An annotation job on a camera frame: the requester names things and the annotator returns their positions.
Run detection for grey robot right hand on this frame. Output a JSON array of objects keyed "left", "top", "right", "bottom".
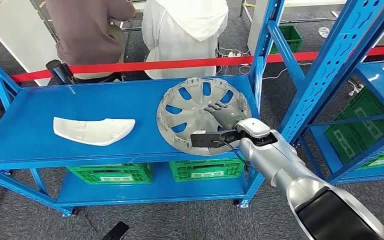
[{"left": 203, "top": 101, "right": 249, "bottom": 131}]

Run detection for grey plastic wheel hubcap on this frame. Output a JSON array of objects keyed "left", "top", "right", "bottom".
[{"left": 155, "top": 76, "right": 253, "bottom": 157}]

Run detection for blue metal shelf rack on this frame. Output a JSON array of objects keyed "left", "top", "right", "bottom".
[
  {"left": 296, "top": 59, "right": 384, "bottom": 185},
  {"left": 0, "top": 0, "right": 384, "bottom": 229}
]

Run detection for green plastic crate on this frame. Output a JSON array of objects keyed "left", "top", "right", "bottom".
[
  {"left": 169, "top": 158, "right": 245, "bottom": 183},
  {"left": 270, "top": 25, "right": 303, "bottom": 55},
  {"left": 66, "top": 162, "right": 154, "bottom": 185},
  {"left": 323, "top": 86, "right": 384, "bottom": 170}
]

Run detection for person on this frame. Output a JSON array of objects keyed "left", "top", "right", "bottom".
[
  {"left": 45, "top": 0, "right": 137, "bottom": 80},
  {"left": 141, "top": 0, "right": 230, "bottom": 80}
]

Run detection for red barrier tape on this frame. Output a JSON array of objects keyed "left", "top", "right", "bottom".
[{"left": 0, "top": 45, "right": 384, "bottom": 87}]

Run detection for white plastic mirror cover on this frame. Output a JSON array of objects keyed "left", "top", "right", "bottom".
[{"left": 52, "top": 116, "right": 137, "bottom": 147}]

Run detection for white panel desk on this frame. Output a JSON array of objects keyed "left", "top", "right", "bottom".
[
  {"left": 239, "top": 0, "right": 349, "bottom": 57},
  {"left": 0, "top": 0, "right": 60, "bottom": 87}
]

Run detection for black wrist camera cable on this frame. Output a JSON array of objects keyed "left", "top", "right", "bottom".
[{"left": 211, "top": 139, "right": 257, "bottom": 171}]

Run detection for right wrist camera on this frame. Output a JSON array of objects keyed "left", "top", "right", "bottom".
[{"left": 190, "top": 130, "right": 246, "bottom": 149}]

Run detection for white floor cable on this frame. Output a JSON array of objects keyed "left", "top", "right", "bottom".
[{"left": 238, "top": 62, "right": 313, "bottom": 80}]

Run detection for black stanchion post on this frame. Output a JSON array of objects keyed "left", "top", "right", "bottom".
[{"left": 45, "top": 59, "right": 77, "bottom": 85}]

